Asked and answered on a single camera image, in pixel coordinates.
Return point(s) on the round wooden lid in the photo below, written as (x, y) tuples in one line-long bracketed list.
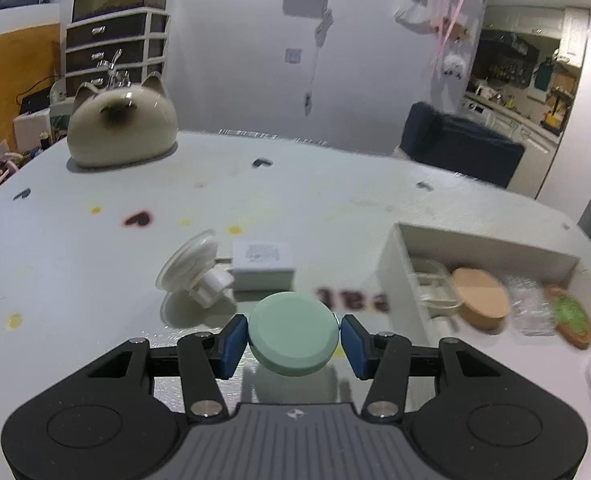
[(486, 303)]

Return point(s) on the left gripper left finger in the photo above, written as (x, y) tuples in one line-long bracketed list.
[(123, 415)]

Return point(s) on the dark blue chair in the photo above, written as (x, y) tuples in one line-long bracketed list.
[(459, 145)]

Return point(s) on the mint green round puck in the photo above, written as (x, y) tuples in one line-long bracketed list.
[(292, 334)]

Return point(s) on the white drawer cabinet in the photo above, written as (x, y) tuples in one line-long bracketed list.
[(135, 40)]

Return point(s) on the white suction cup holder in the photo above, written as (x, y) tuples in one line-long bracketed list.
[(195, 269)]

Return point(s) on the cream cat-shaped ceramic pot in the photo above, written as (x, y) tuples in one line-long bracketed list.
[(121, 126)]

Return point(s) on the white usb charger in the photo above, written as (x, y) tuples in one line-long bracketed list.
[(262, 266)]

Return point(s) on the wooden coaster green dinosaur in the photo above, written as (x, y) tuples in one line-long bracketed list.
[(572, 321)]

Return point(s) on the sheep plush toy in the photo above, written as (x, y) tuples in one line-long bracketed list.
[(454, 65)]

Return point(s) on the white cardboard tray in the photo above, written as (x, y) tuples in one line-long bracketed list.
[(551, 360)]

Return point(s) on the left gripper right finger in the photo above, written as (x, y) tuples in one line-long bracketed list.
[(465, 415)]

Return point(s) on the clear plastic case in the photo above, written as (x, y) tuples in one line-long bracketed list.
[(531, 311)]

